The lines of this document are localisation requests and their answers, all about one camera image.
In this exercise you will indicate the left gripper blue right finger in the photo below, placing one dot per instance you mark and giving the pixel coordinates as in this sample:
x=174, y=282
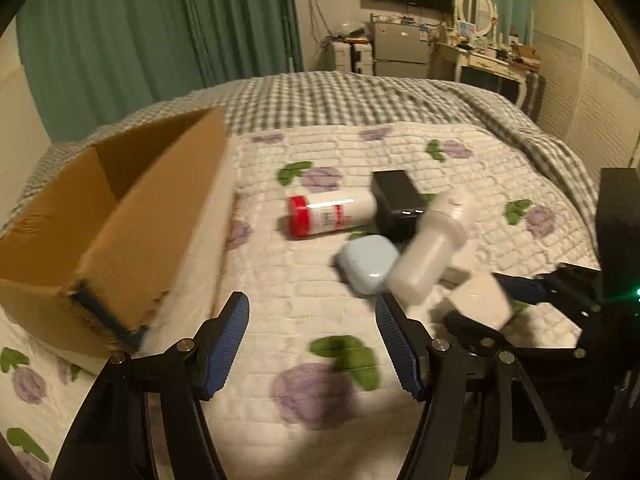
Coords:
x=482, y=417

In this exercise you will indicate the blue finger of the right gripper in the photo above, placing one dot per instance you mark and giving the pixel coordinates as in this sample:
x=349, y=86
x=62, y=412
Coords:
x=474, y=336
x=528, y=290

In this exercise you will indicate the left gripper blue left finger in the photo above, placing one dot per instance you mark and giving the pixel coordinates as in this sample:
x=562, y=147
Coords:
x=111, y=435

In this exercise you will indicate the white charger cube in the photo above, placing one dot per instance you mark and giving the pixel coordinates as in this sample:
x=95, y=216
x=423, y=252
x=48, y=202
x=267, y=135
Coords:
x=482, y=299

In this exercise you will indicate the white handheld device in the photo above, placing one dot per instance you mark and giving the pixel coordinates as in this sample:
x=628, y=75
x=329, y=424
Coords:
x=442, y=230

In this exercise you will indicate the light blue earbuds case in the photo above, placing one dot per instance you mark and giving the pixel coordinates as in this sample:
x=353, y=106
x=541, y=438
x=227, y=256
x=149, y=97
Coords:
x=366, y=263

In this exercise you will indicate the black rectangular box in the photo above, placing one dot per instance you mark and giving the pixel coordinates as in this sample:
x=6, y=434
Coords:
x=399, y=205

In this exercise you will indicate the white bottle red cap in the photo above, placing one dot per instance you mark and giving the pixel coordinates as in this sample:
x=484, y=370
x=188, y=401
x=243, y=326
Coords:
x=328, y=212

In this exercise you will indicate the white floral quilt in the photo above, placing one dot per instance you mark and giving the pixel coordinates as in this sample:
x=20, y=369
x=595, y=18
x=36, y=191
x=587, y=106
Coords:
x=312, y=393

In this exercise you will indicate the open cardboard box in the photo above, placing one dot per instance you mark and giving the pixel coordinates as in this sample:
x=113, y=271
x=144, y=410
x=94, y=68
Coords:
x=87, y=264

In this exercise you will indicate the white louvered wardrobe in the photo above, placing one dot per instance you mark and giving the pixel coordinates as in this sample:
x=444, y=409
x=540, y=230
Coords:
x=592, y=93

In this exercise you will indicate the dark suitcase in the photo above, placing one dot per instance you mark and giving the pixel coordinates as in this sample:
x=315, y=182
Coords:
x=535, y=88

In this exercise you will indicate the white dressing table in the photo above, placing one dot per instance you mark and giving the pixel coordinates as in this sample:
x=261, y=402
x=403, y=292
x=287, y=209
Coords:
x=479, y=70

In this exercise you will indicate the grey small refrigerator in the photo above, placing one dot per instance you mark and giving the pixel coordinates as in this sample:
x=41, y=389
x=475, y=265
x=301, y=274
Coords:
x=400, y=50

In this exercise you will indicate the oval white vanity mirror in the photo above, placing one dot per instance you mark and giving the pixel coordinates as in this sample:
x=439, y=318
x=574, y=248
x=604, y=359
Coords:
x=480, y=15

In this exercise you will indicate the white suitcase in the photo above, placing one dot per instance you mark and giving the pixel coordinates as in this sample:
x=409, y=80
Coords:
x=346, y=57

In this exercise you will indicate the grey checkered bedsheet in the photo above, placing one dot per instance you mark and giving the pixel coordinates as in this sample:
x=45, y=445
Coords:
x=332, y=98

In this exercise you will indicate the green window curtain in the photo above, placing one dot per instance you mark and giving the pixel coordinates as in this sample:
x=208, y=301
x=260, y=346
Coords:
x=91, y=63

